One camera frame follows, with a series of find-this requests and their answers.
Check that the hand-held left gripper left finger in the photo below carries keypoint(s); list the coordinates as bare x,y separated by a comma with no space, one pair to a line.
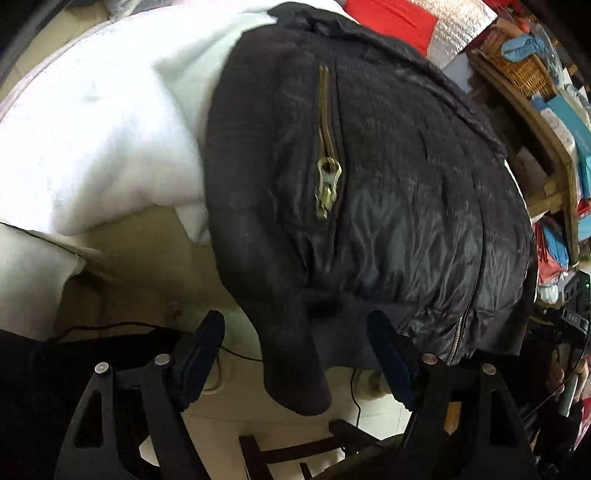
203,350

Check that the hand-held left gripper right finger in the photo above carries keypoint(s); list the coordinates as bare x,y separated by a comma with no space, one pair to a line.
392,364

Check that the black quilted jacket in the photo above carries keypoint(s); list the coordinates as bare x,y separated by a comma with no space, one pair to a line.
392,184

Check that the person's right hand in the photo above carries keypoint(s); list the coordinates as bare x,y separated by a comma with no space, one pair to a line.
559,371

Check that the stack of folded cloths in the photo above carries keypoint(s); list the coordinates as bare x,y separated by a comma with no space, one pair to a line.
554,249

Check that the cream sofa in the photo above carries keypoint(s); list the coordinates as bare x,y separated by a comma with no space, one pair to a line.
138,258

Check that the dark wooden stool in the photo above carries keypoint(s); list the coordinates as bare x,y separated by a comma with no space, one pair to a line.
286,457

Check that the wooden shelf unit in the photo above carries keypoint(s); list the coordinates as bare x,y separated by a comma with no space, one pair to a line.
554,157

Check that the teal cardboard box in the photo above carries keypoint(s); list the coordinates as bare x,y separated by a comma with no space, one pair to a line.
565,115

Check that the wicker basket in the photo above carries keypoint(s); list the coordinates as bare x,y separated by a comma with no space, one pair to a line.
517,69

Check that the white blanket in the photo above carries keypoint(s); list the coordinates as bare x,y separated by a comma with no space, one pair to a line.
92,129

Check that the light blue cloth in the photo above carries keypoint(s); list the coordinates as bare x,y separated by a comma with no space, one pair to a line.
521,46

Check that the silver insulation panel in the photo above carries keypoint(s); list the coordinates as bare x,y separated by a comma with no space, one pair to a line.
461,27

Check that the red pillow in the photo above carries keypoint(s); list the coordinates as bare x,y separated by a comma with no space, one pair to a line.
392,18

